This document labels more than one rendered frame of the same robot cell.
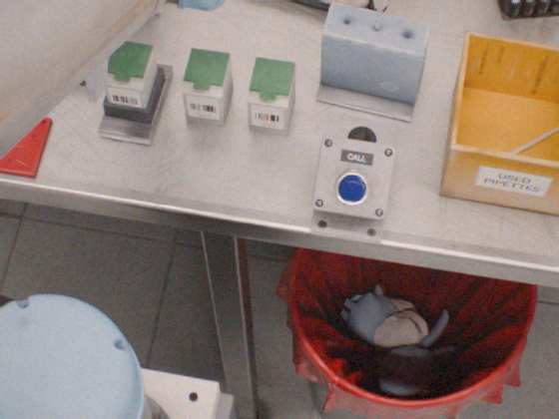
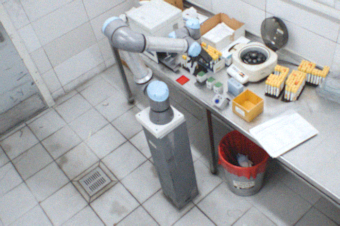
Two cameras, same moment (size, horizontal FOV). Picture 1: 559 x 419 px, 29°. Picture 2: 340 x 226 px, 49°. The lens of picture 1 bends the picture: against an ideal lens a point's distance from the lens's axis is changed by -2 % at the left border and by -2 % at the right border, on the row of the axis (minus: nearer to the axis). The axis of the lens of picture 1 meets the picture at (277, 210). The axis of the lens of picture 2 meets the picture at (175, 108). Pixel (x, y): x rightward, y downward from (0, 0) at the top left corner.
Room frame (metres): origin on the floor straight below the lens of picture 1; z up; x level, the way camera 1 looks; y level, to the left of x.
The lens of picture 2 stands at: (-0.76, -1.03, 2.56)
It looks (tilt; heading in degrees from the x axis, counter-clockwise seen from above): 46 degrees down; 47
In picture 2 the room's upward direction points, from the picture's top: 12 degrees counter-clockwise
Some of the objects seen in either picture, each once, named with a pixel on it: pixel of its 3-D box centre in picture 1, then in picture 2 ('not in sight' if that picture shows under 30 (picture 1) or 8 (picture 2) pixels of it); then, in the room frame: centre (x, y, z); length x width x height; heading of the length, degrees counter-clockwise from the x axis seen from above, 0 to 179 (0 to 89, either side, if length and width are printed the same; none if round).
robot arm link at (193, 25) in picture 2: not in sight; (193, 28); (0.60, 0.16, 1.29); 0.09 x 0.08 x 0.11; 160
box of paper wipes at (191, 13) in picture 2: not in sight; (192, 16); (1.12, 0.60, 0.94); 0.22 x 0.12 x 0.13; 83
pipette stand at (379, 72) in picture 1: (373, 57); (235, 88); (0.62, -0.10, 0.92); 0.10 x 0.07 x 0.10; 74
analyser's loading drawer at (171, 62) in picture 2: not in sight; (168, 60); (0.63, 0.45, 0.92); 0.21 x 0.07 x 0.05; 79
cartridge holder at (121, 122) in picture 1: (135, 95); (202, 80); (0.60, 0.14, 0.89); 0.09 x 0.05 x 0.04; 167
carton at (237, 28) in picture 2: not in sight; (218, 35); (1.00, 0.28, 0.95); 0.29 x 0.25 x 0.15; 169
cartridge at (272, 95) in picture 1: (272, 96); (218, 88); (0.59, 0.00, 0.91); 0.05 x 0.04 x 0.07; 169
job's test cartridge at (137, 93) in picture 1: (132, 80); (201, 77); (0.60, 0.14, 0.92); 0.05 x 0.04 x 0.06; 167
